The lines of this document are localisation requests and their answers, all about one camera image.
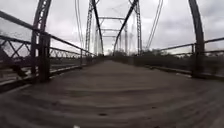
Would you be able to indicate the metal lattice railing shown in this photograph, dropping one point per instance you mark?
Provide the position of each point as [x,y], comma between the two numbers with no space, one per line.
[81,58]

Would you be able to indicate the brown wooden bridge deck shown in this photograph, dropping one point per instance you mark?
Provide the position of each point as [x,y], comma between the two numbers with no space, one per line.
[113,96]

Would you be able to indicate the row of dark trees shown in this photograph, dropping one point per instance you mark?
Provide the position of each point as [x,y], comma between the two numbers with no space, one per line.
[156,57]

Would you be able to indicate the steel bridge truss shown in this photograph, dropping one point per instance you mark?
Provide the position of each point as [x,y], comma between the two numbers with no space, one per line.
[43,55]

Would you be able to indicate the metal bar railing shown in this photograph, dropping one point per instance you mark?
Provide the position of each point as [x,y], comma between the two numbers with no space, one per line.
[192,48]

